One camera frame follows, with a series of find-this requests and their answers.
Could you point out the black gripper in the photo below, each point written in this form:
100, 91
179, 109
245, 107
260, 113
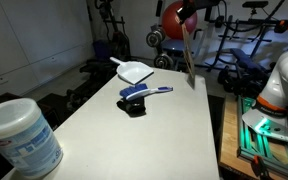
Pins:
188, 6

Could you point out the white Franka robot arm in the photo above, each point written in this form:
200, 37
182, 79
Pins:
280, 80

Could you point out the red exercise ball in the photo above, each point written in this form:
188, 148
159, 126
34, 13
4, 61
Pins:
170, 23

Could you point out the large chrome plate dumbbell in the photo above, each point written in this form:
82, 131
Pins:
155, 37

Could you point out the medium chrome plate dumbbell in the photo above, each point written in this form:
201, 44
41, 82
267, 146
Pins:
163, 61

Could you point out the black upright exercise machine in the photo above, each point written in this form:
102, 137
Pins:
117, 36

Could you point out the white plastic dustpan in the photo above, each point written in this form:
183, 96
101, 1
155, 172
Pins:
132, 71

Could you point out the blue weight bench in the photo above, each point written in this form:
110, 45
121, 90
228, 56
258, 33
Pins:
247, 60

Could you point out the blue and white hand brush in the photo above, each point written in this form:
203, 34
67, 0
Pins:
140, 92

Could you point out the black floor weights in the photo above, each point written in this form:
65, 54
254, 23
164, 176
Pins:
240, 81

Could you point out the orange and black stand clamp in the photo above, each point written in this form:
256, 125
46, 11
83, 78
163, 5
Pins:
283, 25

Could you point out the black floor exercise equipment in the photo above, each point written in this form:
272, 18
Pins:
90, 80

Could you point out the wooden board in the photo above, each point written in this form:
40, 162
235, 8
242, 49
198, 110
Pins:
229, 133

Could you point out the white wipes canister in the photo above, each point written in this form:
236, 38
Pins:
24, 140

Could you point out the black camera bar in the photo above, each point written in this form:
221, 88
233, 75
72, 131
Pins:
255, 4

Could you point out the aluminium base frame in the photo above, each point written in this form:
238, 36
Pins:
250, 146

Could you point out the white wall cabinets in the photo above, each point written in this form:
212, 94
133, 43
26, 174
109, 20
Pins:
34, 40

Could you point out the orange frame clamp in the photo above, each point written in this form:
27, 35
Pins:
259, 165

